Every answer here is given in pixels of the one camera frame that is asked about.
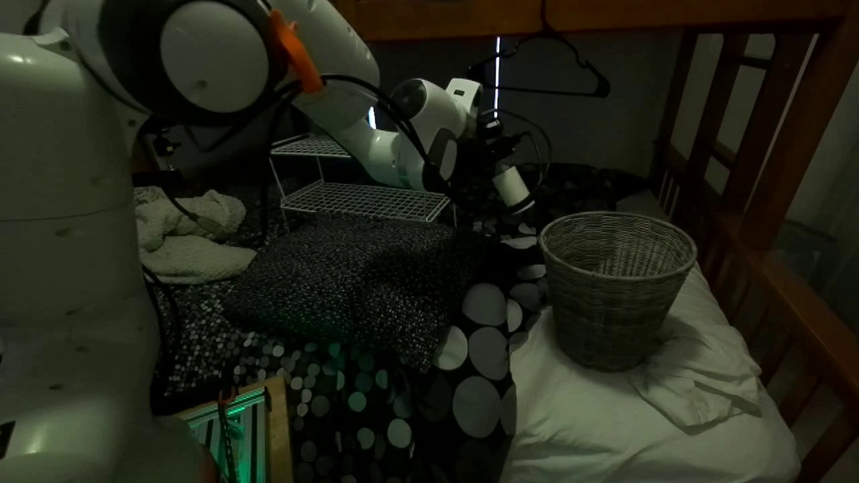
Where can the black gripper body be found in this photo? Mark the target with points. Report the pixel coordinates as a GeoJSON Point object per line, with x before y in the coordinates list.
{"type": "Point", "coordinates": [488, 149]}

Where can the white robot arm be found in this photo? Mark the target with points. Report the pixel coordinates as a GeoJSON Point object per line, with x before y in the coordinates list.
{"type": "Point", "coordinates": [72, 177]}

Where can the black clothes hanger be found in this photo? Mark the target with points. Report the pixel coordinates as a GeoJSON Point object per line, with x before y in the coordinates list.
{"type": "Point", "coordinates": [555, 95]}

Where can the black small-dotted pillow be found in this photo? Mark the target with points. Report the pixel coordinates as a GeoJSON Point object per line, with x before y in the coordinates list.
{"type": "Point", "coordinates": [359, 277]}

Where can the woven wicker basket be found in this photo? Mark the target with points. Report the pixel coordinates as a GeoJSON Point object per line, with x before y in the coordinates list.
{"type": "Point", "coordinates": [619, 297]}

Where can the white bedding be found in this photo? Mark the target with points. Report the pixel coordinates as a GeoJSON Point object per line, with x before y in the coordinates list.
{"type": "Point", "coordinates": [580, 419]}

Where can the black big-dotted bedsheet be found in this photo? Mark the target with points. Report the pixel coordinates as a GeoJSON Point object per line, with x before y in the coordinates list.
{"type": "Point", "coordinates": [378, 419]}

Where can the crumpled white towel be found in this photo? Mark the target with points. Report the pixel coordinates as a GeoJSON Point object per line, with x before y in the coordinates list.
{"type": "Point", "coordinates": [192, 238]}

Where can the white folded cloth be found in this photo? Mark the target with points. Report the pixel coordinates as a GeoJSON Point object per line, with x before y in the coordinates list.
{"type": "Point", "coordinates": [708, 384]}

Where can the wooden slat crate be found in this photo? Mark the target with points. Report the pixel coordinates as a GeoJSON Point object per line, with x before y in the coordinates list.
{"type": "Point", "coordinates": [277, 430]}

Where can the wooden bed frame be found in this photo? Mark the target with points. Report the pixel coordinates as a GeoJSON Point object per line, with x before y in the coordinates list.
{"type": "Point", "coordinates": [760, 177]}

